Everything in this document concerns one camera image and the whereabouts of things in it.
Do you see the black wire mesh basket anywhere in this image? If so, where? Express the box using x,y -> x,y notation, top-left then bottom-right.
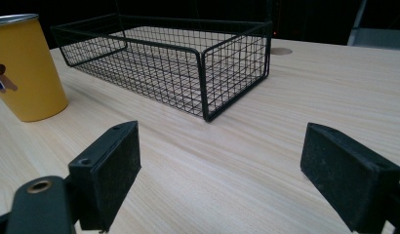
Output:
50,13 -> 274,124

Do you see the round table cable grommet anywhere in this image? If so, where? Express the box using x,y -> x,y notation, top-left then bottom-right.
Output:
269,47 -> 294,57

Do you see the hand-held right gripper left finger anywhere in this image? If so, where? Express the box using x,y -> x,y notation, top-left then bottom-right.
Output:
67,120 -> 142,233

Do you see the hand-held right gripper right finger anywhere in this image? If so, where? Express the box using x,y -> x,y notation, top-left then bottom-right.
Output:
300,122 -> 400,234

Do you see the grey metal stand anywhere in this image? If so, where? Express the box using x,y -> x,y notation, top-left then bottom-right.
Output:
346,0 -> 400,51

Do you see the yellow metal cup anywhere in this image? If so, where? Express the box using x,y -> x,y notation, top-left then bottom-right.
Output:
0,13 -> 70,123

